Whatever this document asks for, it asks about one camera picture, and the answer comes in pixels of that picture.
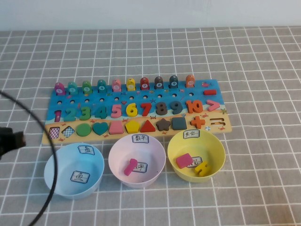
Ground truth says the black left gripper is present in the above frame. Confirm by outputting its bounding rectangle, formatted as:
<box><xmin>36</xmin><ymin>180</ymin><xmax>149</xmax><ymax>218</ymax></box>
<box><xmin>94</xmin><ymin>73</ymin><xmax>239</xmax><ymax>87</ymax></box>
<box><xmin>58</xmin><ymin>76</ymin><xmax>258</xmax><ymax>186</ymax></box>
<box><xmin>0</xmin><ymin>126</ymin><xmax>27</xmax><ymax>161</ymax></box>

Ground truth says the magenta fish peg numbered 1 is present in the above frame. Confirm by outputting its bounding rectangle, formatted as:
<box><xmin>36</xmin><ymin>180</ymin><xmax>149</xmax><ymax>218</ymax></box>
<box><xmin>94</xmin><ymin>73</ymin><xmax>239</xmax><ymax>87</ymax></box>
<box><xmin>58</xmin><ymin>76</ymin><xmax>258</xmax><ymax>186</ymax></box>
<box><xmin>54</xmin><ymin>82</ymin><xmax>66</xmax><ymax>96</ymax></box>

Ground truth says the light blue plastic bowl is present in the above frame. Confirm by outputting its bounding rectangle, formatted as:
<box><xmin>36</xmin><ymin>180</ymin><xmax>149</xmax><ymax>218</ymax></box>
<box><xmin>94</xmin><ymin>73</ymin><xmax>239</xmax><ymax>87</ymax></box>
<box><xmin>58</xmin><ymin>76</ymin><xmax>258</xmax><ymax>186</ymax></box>
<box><xmin>44</xmin><ymin>142</ymin><xmax>105</xmax><ymax>200</ymax></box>

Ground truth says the green wooden circle piece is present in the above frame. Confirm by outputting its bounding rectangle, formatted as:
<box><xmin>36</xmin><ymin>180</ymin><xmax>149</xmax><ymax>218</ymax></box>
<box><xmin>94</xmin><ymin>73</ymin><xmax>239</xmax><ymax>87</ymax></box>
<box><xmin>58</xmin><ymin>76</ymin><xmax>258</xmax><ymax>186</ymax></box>
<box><xmin>76</xmin><ymin>123</ymin><xmax>92</xmax><ymax>137</ymax></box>

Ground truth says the teal wooden heart piece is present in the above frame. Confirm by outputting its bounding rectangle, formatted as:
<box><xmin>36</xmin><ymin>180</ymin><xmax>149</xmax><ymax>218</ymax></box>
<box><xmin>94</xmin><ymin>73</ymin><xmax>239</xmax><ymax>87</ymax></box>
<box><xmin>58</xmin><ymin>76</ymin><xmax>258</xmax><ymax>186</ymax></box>
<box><xmin>92</xmin><ymin>122</ymin><xmax>109</xmax><ymax>137</ymax></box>

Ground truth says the pink wooden trapezoid piece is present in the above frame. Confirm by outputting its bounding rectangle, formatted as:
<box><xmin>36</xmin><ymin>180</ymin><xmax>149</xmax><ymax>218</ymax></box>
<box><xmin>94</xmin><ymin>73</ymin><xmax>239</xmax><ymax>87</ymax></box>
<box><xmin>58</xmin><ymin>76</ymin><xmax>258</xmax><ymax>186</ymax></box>
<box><xmin>109</xmin><ymin>121</ymin><xmax>125</xmax><ymax>135</ymax></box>

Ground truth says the light pink plastic bowl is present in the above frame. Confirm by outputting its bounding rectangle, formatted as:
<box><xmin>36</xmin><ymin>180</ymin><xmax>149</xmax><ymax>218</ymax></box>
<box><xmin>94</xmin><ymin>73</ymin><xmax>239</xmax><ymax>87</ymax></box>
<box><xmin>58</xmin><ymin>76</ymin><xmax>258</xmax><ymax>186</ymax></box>
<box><xmin>108</xmin><ymin>134</ymin><xmax>166</xmax><ymax>188</ymax></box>

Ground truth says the yellow wooden pentagon piece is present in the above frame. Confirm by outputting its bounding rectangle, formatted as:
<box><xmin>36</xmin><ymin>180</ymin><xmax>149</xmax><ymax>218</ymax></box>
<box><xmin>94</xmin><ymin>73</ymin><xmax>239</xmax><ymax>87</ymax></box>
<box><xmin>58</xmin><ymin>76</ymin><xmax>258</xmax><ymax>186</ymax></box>
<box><xmin>125</xmin><ymin>120</ymin><xmax>141</xmax><ymax>134</ymax></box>

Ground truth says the wooden number puzzle board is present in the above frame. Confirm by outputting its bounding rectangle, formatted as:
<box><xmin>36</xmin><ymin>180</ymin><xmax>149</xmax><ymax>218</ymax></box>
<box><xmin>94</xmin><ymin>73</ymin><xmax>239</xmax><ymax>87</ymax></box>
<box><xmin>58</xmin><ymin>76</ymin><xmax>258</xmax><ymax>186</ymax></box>
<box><xmin>41</xmin><ymin>79</ymin><xmax>232</xmax><ymax>145</ymax></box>

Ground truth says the red wooden triangle piece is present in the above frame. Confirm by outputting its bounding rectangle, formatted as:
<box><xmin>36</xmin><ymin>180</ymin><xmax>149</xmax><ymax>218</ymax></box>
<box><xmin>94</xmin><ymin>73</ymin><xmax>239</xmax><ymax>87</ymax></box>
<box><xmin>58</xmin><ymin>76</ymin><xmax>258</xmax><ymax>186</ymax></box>
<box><xmin>140</xmin><ymin>119</ymin><xmax>156</xmax><ymax>133</ymax></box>

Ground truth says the brown wooden star piece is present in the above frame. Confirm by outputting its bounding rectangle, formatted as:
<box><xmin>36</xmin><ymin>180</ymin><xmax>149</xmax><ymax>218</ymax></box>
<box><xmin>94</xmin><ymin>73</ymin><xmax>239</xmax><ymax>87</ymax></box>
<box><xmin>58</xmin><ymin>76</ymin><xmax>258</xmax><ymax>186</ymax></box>
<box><xmin>156</xmin><ymin>118</ymin><xmax>172</xmax><ymax>131</ymax></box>

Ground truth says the slate wooden square piece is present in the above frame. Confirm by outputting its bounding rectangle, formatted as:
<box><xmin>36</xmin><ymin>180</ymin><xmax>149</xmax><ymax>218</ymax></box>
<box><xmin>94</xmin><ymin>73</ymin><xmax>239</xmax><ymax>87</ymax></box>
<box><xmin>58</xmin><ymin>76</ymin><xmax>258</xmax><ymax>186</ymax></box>
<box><xmin>171</xmin><ymin>117</ymin><xmax>188</xmax><ymax>130</ymax></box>

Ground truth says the magenta wooden rectangle piece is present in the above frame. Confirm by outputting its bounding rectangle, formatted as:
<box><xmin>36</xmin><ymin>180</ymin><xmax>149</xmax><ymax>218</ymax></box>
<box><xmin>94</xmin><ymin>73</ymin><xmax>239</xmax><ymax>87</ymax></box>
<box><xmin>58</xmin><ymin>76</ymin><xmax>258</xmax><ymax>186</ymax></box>
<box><xmin>175</xmin><ymin>153</ymin><xmax>194</xmax><ymax>170</ymax></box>

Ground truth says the orange plus sign piece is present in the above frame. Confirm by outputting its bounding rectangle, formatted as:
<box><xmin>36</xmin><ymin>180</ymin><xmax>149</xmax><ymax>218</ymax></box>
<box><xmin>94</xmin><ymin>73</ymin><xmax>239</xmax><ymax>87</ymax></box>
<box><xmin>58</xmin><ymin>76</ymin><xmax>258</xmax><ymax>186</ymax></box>
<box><xmin>190</xmin><ymin>116</ymin><xmax>206</xmax><ymax>129</ymax></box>

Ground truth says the yellow equals sign piece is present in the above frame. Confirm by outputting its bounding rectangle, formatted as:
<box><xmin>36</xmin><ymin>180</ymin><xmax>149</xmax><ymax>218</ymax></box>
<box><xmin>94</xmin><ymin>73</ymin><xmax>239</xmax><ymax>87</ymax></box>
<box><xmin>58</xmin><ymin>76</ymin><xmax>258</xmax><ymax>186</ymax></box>
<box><xmin>194</xmin><ymin>161</ymin><xmax>211</xmax><ymax>177</ymax></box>

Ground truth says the yellow plastic bowl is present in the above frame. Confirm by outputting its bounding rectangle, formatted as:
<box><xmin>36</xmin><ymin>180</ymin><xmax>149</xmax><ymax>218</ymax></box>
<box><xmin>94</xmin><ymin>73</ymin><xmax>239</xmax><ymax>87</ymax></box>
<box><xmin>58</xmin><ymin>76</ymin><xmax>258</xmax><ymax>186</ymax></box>
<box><xmin>166</xmin><ymin>129</ymin><xmax>226</xmax><ymax>184</ymax></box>

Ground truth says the pink greater-than sign piece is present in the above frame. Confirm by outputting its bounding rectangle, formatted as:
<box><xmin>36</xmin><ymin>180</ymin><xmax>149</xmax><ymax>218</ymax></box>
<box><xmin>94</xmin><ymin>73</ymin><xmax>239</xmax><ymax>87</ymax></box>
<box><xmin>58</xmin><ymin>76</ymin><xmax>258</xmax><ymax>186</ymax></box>
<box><xmin>206</xmin><ymin>100</ymin><xmax>221</xmax><ymax>112</ymax></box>

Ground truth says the teal wooden numeral 2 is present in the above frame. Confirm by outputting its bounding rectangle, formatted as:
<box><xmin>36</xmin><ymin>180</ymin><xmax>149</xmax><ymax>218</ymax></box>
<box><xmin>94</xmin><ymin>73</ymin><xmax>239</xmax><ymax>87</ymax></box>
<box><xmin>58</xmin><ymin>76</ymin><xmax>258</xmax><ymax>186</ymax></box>
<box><xmin>63</xmin><ymin>107</ymin><xmax>79</xmax><ymax>122</ymax></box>

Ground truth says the green wooden numeral 3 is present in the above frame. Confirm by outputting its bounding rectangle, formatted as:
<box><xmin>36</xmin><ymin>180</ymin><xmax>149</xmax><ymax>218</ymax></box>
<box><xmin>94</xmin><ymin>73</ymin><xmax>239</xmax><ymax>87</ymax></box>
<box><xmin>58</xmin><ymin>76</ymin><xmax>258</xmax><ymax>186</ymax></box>
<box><xmin>79</xmin><ymin>106</ymin><xmax>93</xmax><ymax>121</ymax></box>

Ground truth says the teal fish peg numbered 2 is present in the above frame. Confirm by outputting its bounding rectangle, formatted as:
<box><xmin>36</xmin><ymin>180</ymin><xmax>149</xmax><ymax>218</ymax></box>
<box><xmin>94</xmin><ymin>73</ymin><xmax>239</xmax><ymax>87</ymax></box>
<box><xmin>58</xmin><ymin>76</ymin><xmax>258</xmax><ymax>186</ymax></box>
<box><xmin>67</xmin><ymin>81</ymin><xmax>79</xmax><ymax>95</ymax></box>

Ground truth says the green fish peg numbered 3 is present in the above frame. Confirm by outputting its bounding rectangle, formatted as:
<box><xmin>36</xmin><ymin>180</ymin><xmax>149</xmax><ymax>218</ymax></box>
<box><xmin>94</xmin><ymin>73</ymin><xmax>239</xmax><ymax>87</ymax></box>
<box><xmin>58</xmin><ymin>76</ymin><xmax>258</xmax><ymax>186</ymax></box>
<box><xmin>81</xmin><ymin>81</ymin><xmax>92</xmax><ymax>95</ymax></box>

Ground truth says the blue-green wooden numeral 4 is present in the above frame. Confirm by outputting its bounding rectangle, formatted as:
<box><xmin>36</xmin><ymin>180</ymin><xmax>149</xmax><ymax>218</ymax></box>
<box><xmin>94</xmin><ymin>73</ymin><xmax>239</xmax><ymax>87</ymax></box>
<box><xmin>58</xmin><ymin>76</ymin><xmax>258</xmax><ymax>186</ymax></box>
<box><xmin>95</xmin><ymin>105</ymin><xmax>111</xmax><ymax>120</ymax></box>

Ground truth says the blue-green fish peg numbered 4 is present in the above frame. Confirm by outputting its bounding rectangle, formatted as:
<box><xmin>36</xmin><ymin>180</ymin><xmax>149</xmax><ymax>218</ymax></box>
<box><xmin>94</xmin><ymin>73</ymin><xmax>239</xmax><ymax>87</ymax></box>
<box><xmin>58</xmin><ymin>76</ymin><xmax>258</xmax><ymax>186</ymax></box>
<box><xmin>96</xmin><ymin>79</ymin><xmax>108</xmax><ymax>94</ymax></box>

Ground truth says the pink wooden numeral 5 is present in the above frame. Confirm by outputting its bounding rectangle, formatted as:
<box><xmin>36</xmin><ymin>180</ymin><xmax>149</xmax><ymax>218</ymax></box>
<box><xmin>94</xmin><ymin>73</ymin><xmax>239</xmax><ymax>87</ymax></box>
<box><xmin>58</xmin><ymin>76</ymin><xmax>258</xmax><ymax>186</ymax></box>
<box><xmin>111</xmin><ymin>104</ymin><xmax>124</xmax><ymax>119</ymax></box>

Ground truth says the pink fish peg numbered 5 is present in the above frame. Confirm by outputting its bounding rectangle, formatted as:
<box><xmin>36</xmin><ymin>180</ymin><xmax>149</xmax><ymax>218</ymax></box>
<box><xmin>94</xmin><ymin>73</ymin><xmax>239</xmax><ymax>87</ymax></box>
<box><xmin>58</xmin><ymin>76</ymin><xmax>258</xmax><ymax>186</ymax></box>
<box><xmin>111</xmin><ymin>79</ymin><xmax>122</xmax><ymax>92</ymax></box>

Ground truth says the yellow wooden numeral 6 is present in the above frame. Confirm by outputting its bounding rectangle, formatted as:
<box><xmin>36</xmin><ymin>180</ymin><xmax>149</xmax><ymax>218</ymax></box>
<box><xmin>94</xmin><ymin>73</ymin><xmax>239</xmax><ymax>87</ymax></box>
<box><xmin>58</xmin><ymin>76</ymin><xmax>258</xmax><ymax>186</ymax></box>
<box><xmin>126</xmin><ymin>103</ymin><xmax>139</xmax><ymax>117</ymax></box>

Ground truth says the magenta wooden numeral 1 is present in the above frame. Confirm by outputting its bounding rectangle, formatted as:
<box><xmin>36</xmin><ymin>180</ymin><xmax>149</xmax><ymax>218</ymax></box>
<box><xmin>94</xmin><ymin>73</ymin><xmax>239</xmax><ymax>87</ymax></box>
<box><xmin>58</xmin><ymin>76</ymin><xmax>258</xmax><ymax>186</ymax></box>
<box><xmin>124</xmin><ymin>158</ymin><xmax>138</xmax><ymax>176</ymax></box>

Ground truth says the yellow fish peg numbered 6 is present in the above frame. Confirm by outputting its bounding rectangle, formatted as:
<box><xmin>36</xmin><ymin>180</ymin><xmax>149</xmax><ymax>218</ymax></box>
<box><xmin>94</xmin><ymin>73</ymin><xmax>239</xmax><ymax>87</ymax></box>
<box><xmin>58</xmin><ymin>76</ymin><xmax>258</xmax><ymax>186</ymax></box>
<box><xmin>126</xmin><ymin>78</ymin><xmax>136</xmax><ymax>92</ymax></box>

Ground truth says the red wooden numeral 7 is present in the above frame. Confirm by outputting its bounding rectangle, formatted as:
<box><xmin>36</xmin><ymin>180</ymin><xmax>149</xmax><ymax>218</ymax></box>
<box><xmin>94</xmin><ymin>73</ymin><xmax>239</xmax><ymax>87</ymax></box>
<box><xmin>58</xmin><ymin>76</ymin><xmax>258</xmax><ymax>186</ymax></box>
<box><xmin>140</xmin><ymin>102</ymin><xmax>153</xmax><ymax>117</ymax></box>

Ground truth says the red fish peg numbered 7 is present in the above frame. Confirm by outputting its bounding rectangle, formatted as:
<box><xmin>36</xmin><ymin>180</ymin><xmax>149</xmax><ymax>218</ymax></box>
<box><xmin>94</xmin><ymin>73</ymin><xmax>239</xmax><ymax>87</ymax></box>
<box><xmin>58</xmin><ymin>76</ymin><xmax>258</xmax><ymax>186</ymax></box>
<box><xmin>140</xmin><ymin>77</ymin><xmax>151</xmax><ymax>91</ymax></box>

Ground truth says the brown wooden numeral 8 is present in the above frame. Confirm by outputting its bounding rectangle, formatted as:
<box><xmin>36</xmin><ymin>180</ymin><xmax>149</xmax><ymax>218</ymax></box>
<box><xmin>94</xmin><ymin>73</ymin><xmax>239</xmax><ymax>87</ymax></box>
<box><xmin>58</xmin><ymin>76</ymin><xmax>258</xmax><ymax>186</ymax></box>
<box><xmin>156</xmin><ymin>101</ymin><xmax>169</xmax><ymax>116</ymax></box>

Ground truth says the brown fish peg numbered 8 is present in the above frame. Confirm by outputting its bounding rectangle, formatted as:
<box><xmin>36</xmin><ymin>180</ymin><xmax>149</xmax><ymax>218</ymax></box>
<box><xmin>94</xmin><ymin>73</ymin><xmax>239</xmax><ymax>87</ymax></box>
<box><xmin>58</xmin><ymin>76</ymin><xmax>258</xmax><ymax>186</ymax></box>
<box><xmin>154</xmin><ymin>76</ymin><xmax>165</xmax><ymax>90</ymax></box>

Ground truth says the slate wooden numeral 9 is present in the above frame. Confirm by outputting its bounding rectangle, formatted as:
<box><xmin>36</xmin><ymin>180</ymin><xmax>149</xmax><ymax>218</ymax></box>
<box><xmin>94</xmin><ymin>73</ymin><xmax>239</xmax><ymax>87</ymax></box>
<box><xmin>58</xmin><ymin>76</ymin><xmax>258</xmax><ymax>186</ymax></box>
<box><xmin>170</xmin><ymin>100</ymin><xmax>184</xmax><ymax>115</ymax></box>

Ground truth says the slate fish peg numbered 9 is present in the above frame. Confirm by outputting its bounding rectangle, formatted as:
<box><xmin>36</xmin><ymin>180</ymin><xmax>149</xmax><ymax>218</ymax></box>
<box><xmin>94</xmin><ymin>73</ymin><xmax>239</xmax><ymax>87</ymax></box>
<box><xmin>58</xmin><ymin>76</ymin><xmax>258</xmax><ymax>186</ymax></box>
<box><xmin>168</xmin><ymin>75</ymin><xmax>179</xmax><ymax>89</ymax></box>

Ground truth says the orange wooden numeral 10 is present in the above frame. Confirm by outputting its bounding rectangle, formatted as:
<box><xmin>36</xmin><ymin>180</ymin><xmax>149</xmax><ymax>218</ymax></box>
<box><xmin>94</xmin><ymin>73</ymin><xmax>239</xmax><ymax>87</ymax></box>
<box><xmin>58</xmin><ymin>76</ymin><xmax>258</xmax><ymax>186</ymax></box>
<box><xmin>185</xmin><ymin>100</ymin><xmax>204</xmax><ymax>114</ymax></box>

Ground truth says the orange fish peg numbered 10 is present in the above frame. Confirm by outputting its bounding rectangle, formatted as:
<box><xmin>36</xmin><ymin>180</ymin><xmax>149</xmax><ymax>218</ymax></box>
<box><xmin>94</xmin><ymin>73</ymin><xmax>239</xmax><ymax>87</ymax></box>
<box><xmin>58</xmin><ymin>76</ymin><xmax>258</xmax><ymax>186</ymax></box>
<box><xmin>185</xmin><ymin>74</ymin><xmax>196</xmax><ymax>88</ymax></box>

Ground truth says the grey checked tablecloth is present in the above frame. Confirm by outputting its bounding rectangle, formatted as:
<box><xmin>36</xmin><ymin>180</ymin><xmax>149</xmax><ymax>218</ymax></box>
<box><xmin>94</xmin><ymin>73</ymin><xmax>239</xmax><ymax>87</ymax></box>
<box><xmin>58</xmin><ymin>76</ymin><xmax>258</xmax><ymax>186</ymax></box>
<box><xmin>0</xmin><ymin>27</ymin><xmax>301</xmax><ymax>226</ymax></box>

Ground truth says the black camera cable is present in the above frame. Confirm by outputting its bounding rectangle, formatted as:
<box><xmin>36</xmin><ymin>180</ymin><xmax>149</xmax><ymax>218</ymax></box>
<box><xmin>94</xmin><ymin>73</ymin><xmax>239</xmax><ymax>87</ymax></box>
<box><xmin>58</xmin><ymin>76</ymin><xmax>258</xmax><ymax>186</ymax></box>
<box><xmin>0</xmin><ymin>89</ymin><xmax>58</xmax><ymax>226</ymax></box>

